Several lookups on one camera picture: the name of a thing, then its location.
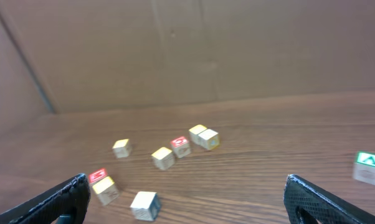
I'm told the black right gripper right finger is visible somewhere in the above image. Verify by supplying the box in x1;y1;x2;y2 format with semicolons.
283;174;375;224

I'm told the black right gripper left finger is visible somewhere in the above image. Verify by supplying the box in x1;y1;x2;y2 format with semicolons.
0;173;90;224

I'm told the yellow S wooden block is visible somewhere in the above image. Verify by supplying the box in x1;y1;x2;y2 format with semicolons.
92;176;119;206

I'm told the red M wooden block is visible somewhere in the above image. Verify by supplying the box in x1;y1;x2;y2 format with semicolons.
88;168;108;185

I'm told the blue B wooden block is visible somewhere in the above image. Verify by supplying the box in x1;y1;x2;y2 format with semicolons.
130;191;161;222

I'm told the green A wooden block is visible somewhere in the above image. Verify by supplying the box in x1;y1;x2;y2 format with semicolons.
353;151;375;185

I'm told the yellow top block far left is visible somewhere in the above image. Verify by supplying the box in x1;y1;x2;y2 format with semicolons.
112;139;132;158

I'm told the yellow G wooden block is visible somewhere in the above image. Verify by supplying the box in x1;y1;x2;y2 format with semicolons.
151;147;175;170

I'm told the plain top block yellow side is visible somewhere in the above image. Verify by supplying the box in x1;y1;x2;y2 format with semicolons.
198;129;220;151

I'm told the red O wooden block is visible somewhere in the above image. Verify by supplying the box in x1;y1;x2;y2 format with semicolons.
170;136;191;159

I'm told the yellow top block back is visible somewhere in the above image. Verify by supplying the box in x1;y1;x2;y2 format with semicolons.
189;124;207;145

